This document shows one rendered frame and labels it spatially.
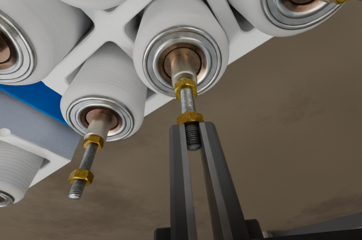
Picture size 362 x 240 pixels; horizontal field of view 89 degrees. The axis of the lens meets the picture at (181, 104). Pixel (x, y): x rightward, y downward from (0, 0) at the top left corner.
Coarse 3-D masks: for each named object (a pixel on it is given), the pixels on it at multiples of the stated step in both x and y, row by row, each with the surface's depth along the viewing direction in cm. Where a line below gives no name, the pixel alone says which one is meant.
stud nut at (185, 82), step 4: (180, 80) 14; (184, 80) 14; (188, 80) 14; (192, 80) 15; (176, 84) 15; (180, 84) 14; (184, 84) 14; (188, 84) 14; (192, 84) 14; (176, 88) 14; (180, 88) 14; (192, 88) 14; (196, 88) 14; (176, 92) 14; (192, 92) 15; (196, 92) 15; (176, 96) 15; (196, 96) 15
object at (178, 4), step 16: (160, 0) 19; (176, 0) 18; (192, 0) 19; (144, 16) 19; (160, 16) 15; (176, 16) 15; (192, 16) 15; (208, 16) 16; (144, 32) 16; (208, 32) 16; (224, 32) 17; (144, 48) 17; (224, 48) 17; (224, 64) 18; (144, 80) 19
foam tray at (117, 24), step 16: (128, 0) 20; (144, 0) 20; (208, 0) 21; (224, 0) 21; (96, 16) 21; (112, 16) 21; (128, 16) 21; (224, 16) 22; (240, 16) 27; (96, 32) 22; (112, 32) 22; (128, 32) 24; (240, 32) 23; (256, 32) 23; (80, 48) 23; (96, 48) 23; (128, 48) 24; (240, 48) 25; (64, 64) 25; (80, 64) 25; (48, 80) 26; (64, 80) 26; (160, 96) 29; (144, 112) 31
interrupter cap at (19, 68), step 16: (0, 16) 14; (0, 32) 15; (16, 32) 15; (16, 48) 15; (32, 48) 16; (0, 64) 16; (16, 64) 16; (32, 64) 16; (0, 80) 17; (16, 80) 17
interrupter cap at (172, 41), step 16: (160, 32) 15; (176, 32) 16; (192, 32) 16; (160, 48) 16; (176, 48) 17; (192, 48) 17; (208, 48) 17; (144, 64) 17; (160, 64) 17; (208, 64) 18; (160, 80) 18; (208, 80) 19
